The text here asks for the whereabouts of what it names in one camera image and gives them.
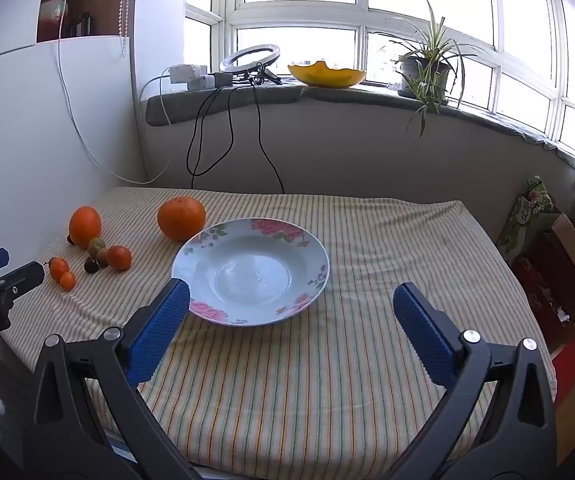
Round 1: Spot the round orange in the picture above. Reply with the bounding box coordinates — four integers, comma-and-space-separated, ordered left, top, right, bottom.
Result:
157, 196, 207, 242

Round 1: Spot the red-orange cherry tomato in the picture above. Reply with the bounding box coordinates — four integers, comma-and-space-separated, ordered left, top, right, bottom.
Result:
106, 245, 133, 271

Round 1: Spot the short white cable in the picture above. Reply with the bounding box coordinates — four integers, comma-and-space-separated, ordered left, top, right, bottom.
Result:
139, 72, 173, 103

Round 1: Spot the ring light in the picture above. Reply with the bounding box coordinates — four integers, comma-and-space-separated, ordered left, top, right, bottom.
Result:
220, 43, 283, 86

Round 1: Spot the cardboard box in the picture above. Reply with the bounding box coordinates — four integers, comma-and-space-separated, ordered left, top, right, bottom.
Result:
512, 212, 575, 346

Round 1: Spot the long white cable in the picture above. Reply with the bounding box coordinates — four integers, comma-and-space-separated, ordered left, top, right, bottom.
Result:
58, 0, 173, 185

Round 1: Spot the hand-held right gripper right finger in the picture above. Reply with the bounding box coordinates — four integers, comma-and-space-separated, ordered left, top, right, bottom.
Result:
382, 282, 558, 480

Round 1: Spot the floral white plate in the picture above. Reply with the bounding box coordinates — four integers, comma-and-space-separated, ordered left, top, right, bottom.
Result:
172, 218, 330, 328

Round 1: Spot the grey windowsill cover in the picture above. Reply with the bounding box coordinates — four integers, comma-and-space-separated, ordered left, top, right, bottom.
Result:
146, 82, 575, 171

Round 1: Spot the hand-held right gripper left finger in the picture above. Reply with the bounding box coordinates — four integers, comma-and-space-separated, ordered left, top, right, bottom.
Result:
22, 277, 203, 480

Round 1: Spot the oval orange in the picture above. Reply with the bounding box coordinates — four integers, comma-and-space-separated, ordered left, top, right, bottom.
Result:
69, 206, 102, 247

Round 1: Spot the black cable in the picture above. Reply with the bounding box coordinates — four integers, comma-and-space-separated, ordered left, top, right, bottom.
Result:
250, 77, 286, 194
186, 85, 236, 188

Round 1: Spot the white power adapter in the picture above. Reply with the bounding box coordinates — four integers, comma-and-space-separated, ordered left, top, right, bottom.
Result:
169, 63, 216, 93

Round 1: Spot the potted spider plant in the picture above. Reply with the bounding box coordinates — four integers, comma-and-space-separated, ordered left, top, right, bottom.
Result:
380, 0, 478, 138

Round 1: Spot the green printed bag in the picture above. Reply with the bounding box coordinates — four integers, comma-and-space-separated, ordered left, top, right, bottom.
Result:
497, 176, 558, 261

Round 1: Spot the red wall poster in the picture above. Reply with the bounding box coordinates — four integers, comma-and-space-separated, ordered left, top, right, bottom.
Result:
36, 0, 73, 43

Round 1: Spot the white window frame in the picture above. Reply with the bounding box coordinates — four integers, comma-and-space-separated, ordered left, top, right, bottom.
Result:
182, 0, 575, 158

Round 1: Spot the white beaded blind cord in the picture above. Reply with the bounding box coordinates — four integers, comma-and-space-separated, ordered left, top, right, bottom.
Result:
119, 0, 134, 58

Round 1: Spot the yellow bowl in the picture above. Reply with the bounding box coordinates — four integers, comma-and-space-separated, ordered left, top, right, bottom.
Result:
287, 61, 367, 88

